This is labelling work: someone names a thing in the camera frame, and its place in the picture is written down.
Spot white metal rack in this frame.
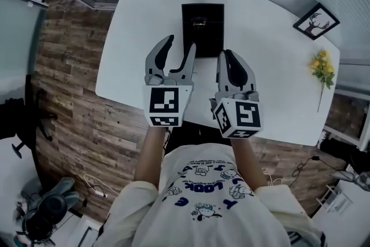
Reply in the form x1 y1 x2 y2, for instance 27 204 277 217
316 184 354 215

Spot black office chair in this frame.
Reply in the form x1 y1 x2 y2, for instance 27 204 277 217
0 89 59 160

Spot black framed deer picture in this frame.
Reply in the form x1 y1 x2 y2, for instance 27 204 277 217
293 2 341 41

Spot yellow artificial flower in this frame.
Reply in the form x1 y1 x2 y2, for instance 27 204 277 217
308 49 336 113

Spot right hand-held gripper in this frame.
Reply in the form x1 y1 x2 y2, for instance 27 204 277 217
209 49 265 139

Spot person's white printed shirt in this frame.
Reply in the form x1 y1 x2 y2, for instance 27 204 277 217
99 143 328 247

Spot black cable with plug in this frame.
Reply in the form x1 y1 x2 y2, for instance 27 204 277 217
291 154 348 189

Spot black box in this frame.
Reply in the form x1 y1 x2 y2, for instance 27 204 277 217
181 3 225 60

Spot person's black trousers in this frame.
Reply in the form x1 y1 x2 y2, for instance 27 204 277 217
164 121 232 157

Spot black remote control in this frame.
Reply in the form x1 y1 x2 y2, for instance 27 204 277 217
189 16 209 36

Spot frosted glass door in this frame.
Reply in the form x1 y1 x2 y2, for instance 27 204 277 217
0 0 49 106

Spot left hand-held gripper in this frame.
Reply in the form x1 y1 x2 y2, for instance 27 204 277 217
142 34 198 128

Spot person's left forearm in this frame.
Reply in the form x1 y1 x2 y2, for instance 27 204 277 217
134 126 171 191

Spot person's right forearm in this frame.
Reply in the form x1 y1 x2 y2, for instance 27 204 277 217
230 137 268 191

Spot long white cable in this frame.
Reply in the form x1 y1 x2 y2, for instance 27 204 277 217
83 173 120 197

